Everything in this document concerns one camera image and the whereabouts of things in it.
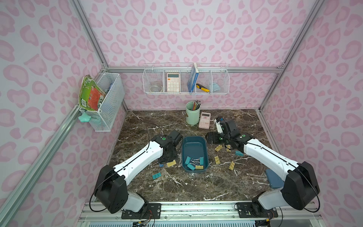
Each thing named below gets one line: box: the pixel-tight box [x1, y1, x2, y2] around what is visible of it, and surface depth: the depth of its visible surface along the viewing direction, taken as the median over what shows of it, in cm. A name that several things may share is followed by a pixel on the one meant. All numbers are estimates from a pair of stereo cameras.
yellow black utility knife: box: [196, 83, 211, 93], surface depth 99 cm
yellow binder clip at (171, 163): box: [166, 159, 177, 167], surface depth 80 cm
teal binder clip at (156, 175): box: [152, 172, 163, 180], surface depth 86 cm
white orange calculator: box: [166, 73, 181, 93], surface depth 95 cm
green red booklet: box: [78, 74, 106, 111], surface depth 73 cm
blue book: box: [187, 62, 199, 93], surface depth 88 cm
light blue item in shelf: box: [212, 82, 221, 92], surface depth 103 cm
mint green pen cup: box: [185, 101, 201, 125], surface depth 108 cm
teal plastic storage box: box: [181, 136, 209, 173], surface depth 96 cm
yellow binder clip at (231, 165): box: [228, 160, 235, 171], surface depth 90 cm
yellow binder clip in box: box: [195, 165, 204, 170], surface depth 90 cm
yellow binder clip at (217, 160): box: [214, 155, 221, 165], surface depth 92 cm
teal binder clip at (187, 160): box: [184, 155, 191, 165], surface depth 92 cm
